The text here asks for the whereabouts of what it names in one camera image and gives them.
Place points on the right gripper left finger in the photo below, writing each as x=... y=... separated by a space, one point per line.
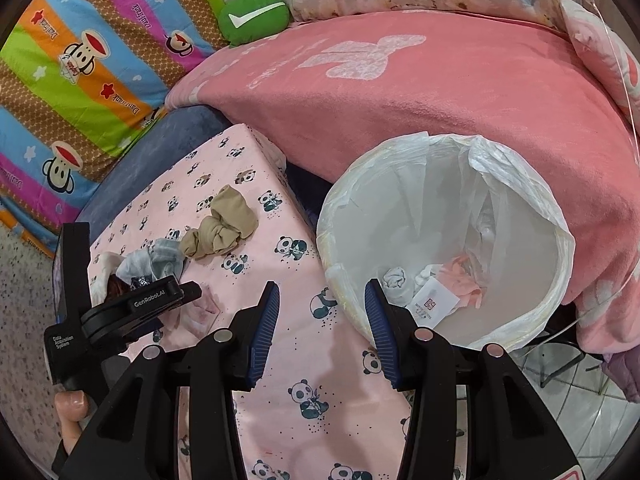
x=231 y=359

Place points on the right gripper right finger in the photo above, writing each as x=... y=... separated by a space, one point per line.
x=416 y=359

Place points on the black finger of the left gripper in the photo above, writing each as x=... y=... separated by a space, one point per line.
x=126 y=314

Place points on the grey cloth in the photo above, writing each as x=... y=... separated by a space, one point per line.
x=159 y=259

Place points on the white lined trash bin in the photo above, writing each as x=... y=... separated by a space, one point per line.
x=419 y=199

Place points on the left hand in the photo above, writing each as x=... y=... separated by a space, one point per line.
x=72 y=408

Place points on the pink tissue paper scrap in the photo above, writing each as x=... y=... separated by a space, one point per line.
x=198 y=316

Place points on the white paper tag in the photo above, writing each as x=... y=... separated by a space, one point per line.
x=432 y=303

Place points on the white crumpled tissue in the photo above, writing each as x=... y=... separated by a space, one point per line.
x=400 y=287

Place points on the pink panda print sheet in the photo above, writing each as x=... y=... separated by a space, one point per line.
x=323 y=408

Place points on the tan rolled socks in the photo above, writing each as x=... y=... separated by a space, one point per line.
x=229 y=222

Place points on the black metal stand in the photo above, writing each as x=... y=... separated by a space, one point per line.
x=555 y=351

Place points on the blue velvet cushion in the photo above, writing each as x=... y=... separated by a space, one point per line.
x=174 y=136

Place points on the colourful striped monkey pillow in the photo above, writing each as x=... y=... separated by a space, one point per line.
x=81 y=82

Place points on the pink blanket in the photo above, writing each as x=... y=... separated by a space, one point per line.
x=326 y=92

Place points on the green checkmark plush cushion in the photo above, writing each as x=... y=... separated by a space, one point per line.
x=245 y=21

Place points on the pink white pillow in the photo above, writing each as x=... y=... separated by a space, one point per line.
x=607 y=57

